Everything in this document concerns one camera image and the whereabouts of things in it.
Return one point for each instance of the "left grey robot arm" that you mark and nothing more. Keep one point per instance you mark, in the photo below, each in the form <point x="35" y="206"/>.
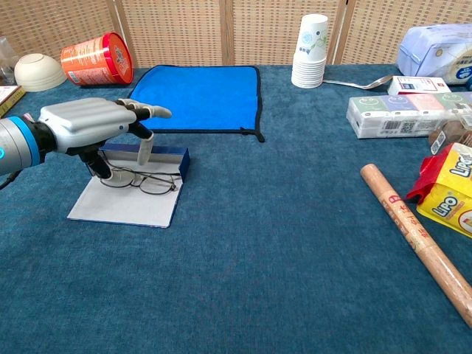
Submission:
<point x="14" y="145"/>

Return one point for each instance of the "cream bowl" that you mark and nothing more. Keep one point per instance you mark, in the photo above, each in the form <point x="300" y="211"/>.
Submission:
<point x="38" y="73"/>

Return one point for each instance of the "teal table cloth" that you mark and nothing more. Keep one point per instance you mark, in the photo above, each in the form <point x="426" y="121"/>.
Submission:
<point x="239" y="258"/>

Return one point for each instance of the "black eyeglasses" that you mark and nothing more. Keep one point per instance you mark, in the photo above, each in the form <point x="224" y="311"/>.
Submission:
<point x="155" y="186"/>

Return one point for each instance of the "white blue tissue pack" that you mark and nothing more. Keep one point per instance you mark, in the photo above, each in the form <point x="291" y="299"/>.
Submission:
<point x="435" y="51"/>

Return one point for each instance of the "blue cloth black trim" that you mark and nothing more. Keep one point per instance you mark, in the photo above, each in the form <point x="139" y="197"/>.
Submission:
<point x="206" y="96"/>

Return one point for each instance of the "yellow Lipo snack bag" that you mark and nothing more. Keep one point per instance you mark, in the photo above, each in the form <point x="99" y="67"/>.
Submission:
<point x="448" y="195"/>

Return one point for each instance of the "wicker folding screen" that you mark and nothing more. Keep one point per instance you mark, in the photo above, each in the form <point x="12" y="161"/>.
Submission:
<point x="177" y="33"/>

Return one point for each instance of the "small brown white box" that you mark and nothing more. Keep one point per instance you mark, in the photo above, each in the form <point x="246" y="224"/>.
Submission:
<point x="9" y="99"/>

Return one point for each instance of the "small white red box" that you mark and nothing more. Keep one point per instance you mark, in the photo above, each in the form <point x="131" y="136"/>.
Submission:
<point x="418" y="85"/>

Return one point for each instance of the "pastel pocket tissue multipack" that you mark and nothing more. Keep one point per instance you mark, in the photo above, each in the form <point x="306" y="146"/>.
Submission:
<point x="394" y="116"/>

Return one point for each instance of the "orange red-lidded can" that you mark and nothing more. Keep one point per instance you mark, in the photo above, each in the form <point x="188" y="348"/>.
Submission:
<point x="92" y="59"/>

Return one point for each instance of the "blue glasses case grey lining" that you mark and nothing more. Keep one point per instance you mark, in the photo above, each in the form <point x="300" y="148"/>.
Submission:
<point x="121" y="206"/>

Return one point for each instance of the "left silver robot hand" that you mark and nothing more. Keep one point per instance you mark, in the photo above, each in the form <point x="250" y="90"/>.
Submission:
<point x="85" y="118"/>

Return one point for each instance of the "brown clear-wrapped pack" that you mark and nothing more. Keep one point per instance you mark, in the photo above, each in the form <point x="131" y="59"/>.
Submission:
<point x="451" y="132"/>

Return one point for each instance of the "white paper cup stack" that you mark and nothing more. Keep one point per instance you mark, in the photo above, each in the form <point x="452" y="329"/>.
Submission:
<point x="311" y="55"/>

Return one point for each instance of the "metal spoon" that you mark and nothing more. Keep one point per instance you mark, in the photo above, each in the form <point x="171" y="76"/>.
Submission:
<point x="380" y="82"/>

